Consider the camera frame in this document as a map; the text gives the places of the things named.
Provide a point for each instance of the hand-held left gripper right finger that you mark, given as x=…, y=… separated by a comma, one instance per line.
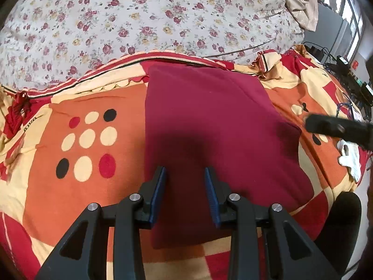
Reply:
x=212, y=198

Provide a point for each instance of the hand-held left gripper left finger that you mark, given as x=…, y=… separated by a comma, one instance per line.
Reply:
x=156, y=198

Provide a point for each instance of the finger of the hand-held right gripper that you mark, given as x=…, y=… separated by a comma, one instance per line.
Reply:
x=326, y=125

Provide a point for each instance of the maroon fleece garment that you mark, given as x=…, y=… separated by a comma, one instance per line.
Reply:
x=204, y=108

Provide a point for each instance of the person's right hand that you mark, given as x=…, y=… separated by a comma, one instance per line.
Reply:
x=351, y=157

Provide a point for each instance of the red orange printed blanket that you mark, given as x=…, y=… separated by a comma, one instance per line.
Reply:
x=87, y=215

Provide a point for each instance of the window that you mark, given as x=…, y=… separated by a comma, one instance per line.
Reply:
x=349, y=8

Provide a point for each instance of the beige cloth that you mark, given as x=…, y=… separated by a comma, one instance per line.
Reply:
x=303, y=5

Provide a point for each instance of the white floral quilt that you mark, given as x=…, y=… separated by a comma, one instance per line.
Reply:
x=116, y=20

